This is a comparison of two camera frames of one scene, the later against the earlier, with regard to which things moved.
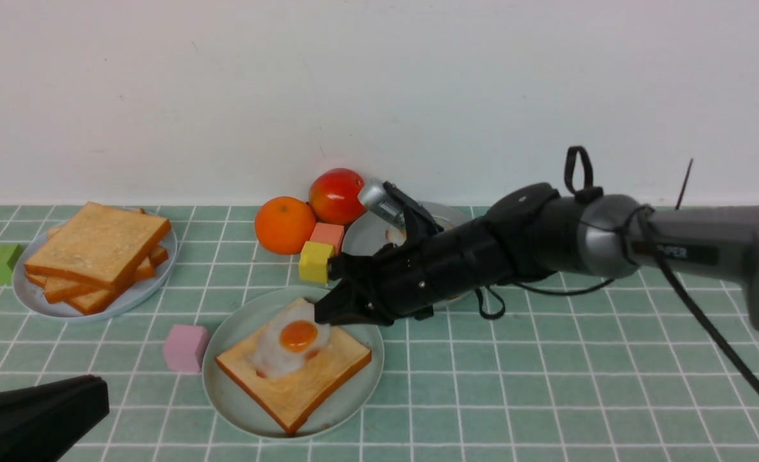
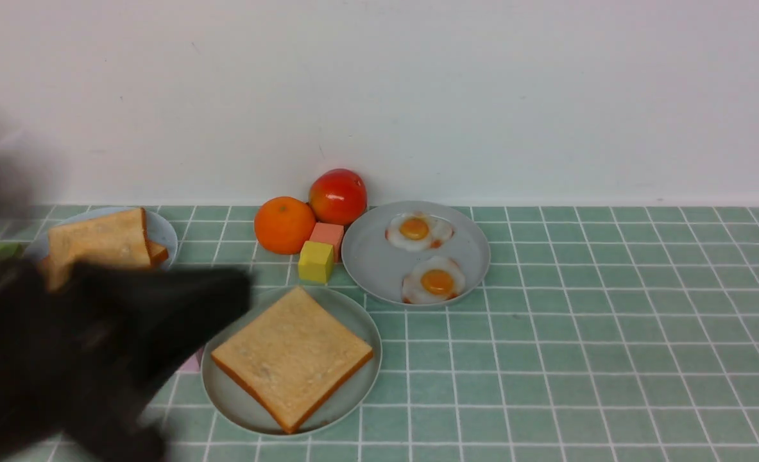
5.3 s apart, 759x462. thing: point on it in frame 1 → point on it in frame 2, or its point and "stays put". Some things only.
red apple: (333, 196) stays put
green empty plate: (246, 312) stays put
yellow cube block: (313, 262) stays put
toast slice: (101, 245) → (293, 356)
